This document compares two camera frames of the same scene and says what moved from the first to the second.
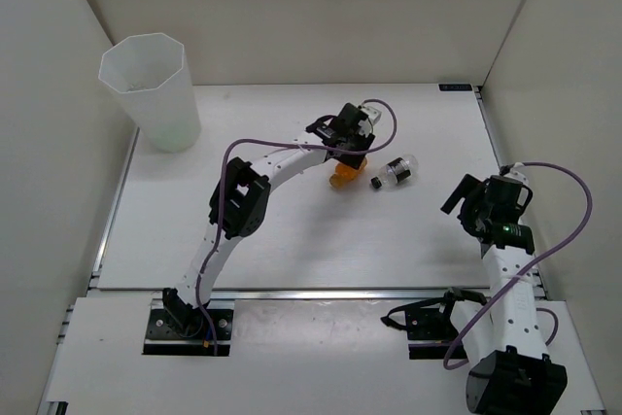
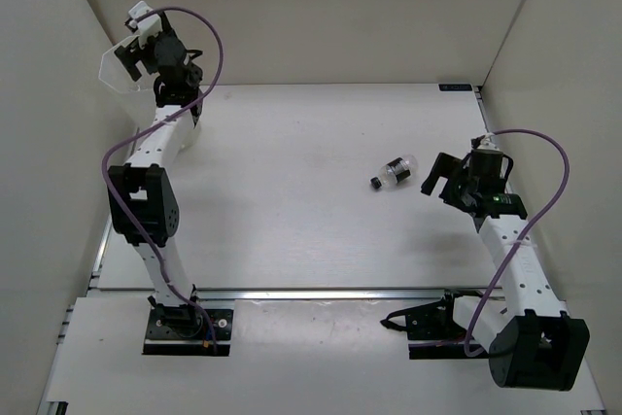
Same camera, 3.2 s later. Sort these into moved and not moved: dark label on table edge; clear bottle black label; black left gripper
Moved: black left gripper
Not moved: clear bottle black label; dark label on table edge
